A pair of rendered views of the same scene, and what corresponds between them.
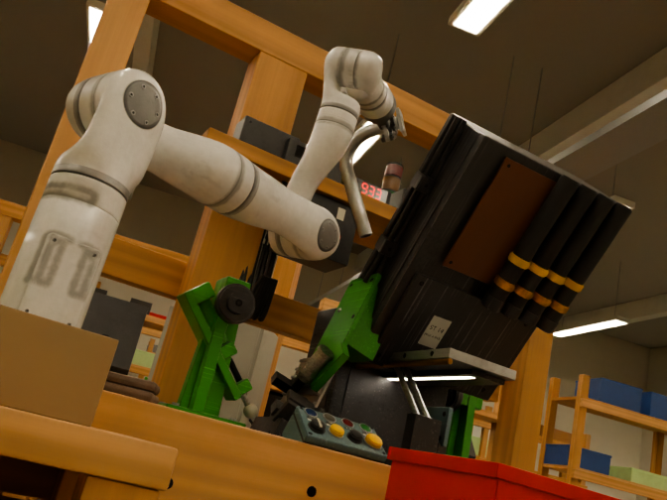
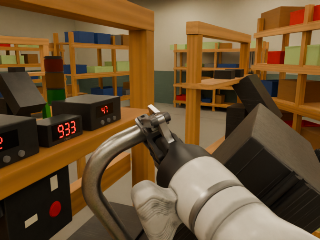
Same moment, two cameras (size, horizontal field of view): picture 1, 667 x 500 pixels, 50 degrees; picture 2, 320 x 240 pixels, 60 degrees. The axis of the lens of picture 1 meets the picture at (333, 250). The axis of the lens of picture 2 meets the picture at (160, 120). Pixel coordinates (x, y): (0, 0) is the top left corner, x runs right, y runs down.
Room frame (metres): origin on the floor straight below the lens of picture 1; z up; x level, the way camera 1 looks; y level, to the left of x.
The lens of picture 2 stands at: (1.12, 0.23, 1.73)
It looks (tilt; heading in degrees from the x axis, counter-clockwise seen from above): 13 degrees down; 315
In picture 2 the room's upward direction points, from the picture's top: straight up
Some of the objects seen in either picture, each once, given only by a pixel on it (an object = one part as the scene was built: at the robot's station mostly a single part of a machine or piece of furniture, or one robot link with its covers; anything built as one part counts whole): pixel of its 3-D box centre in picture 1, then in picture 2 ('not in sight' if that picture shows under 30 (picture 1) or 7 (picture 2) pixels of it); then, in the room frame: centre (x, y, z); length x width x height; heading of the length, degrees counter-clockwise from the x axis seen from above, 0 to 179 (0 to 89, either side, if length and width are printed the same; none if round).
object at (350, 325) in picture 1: (357, 323); not in sight; (1.47, -0.09, 1.17); 0.13 x 0.12 x 0.20; 114
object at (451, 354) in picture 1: (423, 370); not in sight; (1.50, -0.24, 1.11); 0.39 x 0.16 x 0.03; 24
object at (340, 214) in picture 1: (314, 230); (22, 204); (1.70, 0.06, 1.42); 0.17 x 0.12 x 0.15; 114
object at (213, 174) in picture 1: (164, 143); not in sight; (0.91, 0.26, 1.23); 0.27 x 0.10 x 0.09; 142
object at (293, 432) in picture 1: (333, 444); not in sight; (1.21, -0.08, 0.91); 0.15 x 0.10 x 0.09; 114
